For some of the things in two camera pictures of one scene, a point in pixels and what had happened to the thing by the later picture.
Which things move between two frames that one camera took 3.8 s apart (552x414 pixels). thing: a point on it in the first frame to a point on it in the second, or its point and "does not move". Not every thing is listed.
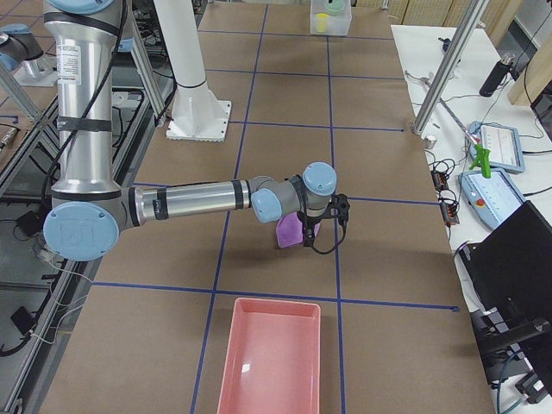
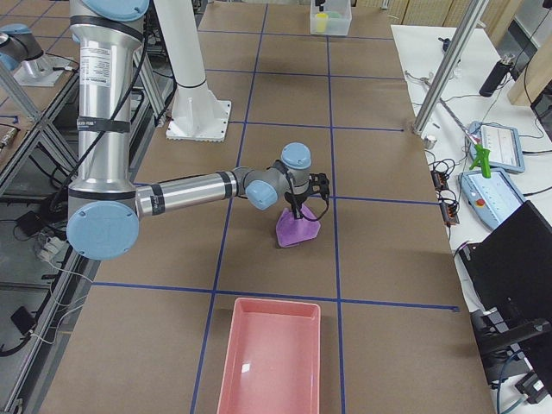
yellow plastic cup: [321, 21] does not move
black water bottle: [505, 67] does not move
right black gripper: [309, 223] to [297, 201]
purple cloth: [290, 229] does not move
